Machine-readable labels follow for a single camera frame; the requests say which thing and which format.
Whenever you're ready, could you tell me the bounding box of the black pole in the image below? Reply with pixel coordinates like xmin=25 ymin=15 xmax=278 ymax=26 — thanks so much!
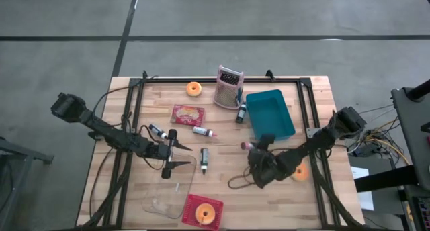
xmin=404 ymin=79 xmax=430 ymax=101

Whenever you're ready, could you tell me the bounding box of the dark food colouring bottle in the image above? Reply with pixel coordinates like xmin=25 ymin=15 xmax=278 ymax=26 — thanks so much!
xmin=148 ymin=123 xmax=168 ymax=140
xmin=235 ymin=102 xmax=248 ymax=124
xmin=200 ymin=147 xmax=210 ymax=175

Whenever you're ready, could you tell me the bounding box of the red snack box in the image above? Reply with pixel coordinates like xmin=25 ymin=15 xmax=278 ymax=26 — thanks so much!
xmin=170 ymin=104 xmax=206 ymax=127

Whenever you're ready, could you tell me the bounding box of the grey cart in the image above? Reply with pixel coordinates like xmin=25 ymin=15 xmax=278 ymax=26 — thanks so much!
xmin=390 ymin=86 xmax=430 ymax=191

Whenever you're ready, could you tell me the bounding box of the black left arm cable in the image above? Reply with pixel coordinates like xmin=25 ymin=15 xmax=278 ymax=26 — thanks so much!
xmin=91 ymin=75 xmax=159 ymax=115

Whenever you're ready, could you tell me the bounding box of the bundle of loose cables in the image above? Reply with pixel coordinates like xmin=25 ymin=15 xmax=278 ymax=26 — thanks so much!
xmin=347 ymin=105 xmax=411 ymax=167

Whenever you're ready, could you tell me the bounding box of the orange iced toy donut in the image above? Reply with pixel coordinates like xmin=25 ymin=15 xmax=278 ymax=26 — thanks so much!
xmin=185 ymin=81 xmax=203 ymax=97
xmin=194 ymin=203 xmax=216 ymax=226
xmin=291 ymin=162 xmax=310 ymax=183

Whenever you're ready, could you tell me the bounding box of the red slotted plastic basket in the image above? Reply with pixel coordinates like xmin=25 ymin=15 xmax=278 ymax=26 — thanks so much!
xmin=181 ymin=193 xmax=225 ymax=231

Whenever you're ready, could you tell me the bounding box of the white paper sheet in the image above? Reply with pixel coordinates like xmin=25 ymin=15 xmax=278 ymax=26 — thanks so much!
xmin=350 ymin=166 xmax=374 ymax=212

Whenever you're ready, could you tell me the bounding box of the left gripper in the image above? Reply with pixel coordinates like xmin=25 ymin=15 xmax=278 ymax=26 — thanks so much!
xmin=146 ymin=128 xmax=194 ymax=180

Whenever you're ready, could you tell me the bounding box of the teal plastic bin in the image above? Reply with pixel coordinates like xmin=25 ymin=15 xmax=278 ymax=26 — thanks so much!
xmin=245 ymin=89 xmax=297 ymax=142

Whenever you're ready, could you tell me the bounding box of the clear plastic container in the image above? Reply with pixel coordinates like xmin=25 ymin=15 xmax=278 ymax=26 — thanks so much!
xmin=140 ymin=152 xmax=198 ymax=220

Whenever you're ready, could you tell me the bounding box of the metal box grater pink trim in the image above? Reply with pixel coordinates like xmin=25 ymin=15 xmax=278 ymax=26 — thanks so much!
xmin=213 ymin=64 xmax=245 ymax=110

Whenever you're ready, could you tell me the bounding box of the grey metal stand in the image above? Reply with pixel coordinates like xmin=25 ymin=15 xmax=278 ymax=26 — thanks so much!
xmin=0 ymin=136 xmax=54 ymax=231

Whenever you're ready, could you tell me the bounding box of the black aluminium table frame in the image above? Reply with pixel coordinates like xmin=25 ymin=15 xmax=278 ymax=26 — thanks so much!
xmin=79 ymin=77 xmax=363 ymax=230

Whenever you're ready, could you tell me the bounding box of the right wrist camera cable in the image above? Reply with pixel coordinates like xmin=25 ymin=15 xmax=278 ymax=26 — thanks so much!
xmin=228 ymin=166 xmax=257 ymax=191

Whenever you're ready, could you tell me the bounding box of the black beam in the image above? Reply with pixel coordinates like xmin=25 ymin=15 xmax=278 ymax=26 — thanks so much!
xmin=354 ymin=164 xmax=421 ymax=193

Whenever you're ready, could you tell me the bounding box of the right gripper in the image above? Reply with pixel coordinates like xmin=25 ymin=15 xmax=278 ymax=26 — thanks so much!
xmin=249 ymin=134 xmax=287 ymax=189

